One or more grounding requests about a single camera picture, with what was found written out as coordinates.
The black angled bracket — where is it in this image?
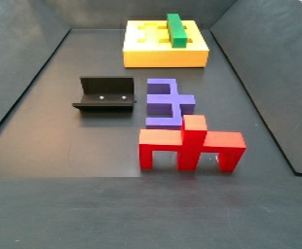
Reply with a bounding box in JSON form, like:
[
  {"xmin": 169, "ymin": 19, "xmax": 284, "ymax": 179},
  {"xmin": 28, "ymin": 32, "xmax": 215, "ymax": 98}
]
[{"xmin": 72, "ymin": 76, "xmax": 135, "ymax": 111}]

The green bar block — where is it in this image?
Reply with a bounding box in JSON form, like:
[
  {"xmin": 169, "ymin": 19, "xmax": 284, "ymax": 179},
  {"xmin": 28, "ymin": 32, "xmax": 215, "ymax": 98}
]
[{"xmin": 167, "ymin": 14, "xmax": 187, "ymax": 48}]

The yellow puzzle board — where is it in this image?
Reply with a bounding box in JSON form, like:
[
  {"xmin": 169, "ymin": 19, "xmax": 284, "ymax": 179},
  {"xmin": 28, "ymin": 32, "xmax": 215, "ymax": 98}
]
[{"xmin": 123, "ymin": 20, "xmax": 210, "ymax": 68}]

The purple puzzle block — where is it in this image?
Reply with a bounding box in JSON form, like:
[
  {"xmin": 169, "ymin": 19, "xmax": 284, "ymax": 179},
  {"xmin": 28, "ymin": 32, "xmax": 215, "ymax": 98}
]
[{"xmin": 146, "ymin": 78, "xmax": 195, "ymax": 129}]

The red puzzle block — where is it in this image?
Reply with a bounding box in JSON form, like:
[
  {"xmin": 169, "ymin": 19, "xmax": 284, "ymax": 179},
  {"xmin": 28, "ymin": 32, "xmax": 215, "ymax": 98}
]
[{"xmin": 138, "ymin": 115, "xmax": 246, "ymax": 172}]

